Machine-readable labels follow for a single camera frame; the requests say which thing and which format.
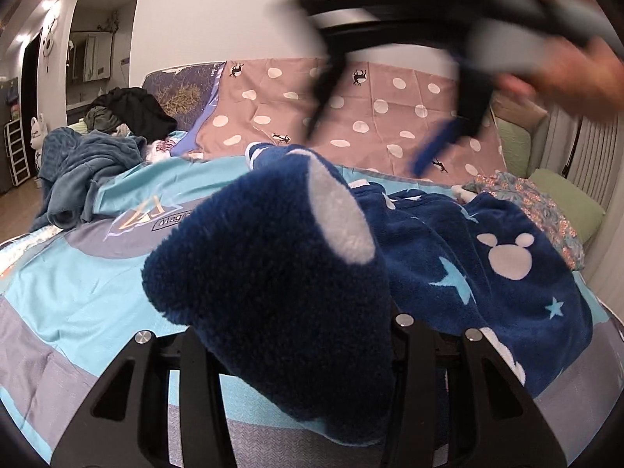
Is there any green pillow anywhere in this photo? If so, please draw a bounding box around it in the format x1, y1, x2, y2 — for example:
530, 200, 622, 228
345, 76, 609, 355
495, 117, 605, 245

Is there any navy gold patterned pillow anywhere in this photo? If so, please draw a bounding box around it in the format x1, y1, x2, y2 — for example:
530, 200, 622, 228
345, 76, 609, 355
142, 62, 225, 131

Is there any white pleated curtain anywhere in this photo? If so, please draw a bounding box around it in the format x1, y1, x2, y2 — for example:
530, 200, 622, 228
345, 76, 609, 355
541, 108, 623, 310

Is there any person's right hand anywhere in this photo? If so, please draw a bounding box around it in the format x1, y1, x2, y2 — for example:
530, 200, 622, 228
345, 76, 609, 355
497, 0, 623, 122

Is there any navy fleece star garment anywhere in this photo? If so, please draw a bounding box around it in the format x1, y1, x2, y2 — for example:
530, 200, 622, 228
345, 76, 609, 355
142, 145, 593, 446

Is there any light blue grey bedspread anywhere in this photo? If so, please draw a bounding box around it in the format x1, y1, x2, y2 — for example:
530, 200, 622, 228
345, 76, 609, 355
1, 156, 623, 467

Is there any floral patterned folded cloth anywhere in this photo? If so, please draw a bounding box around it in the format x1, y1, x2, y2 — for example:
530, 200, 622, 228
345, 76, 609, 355
452, 172, 585, 271

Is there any white shelf rack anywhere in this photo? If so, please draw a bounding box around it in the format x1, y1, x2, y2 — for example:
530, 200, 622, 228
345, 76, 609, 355
3, 119, 31, 187

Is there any black clothes pile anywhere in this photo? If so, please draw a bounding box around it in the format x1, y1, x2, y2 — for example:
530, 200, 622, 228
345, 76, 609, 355
88, 88, 178, 144

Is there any teal blue blanket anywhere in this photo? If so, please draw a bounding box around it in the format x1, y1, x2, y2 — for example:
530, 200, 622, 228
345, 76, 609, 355
32, 127, 147, 230

